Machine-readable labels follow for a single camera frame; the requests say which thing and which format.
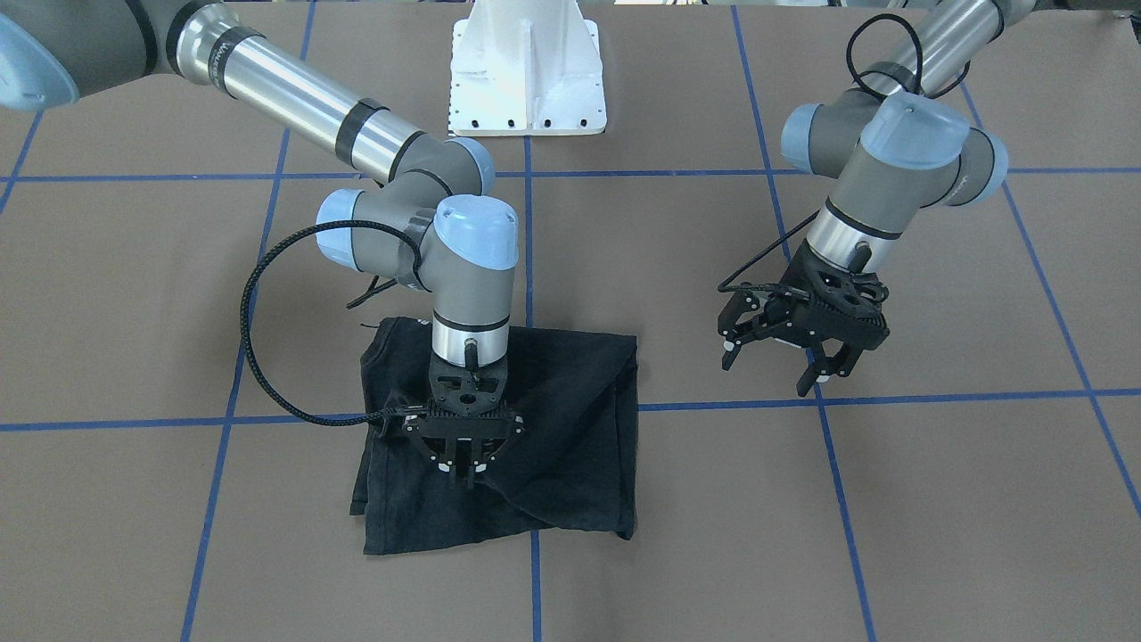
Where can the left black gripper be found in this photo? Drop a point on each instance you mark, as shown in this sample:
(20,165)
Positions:
(777,309)

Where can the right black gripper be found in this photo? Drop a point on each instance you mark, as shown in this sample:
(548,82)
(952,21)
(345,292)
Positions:
(461,456)

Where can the black graphic t-shirt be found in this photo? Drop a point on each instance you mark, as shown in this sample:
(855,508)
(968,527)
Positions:
(573,467)

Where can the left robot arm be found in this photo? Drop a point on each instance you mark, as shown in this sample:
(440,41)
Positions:
(892,149)

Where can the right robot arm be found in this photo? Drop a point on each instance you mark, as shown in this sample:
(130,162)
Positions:
(431,226)

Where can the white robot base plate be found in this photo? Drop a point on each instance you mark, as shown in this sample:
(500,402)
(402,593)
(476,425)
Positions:
(526,68)

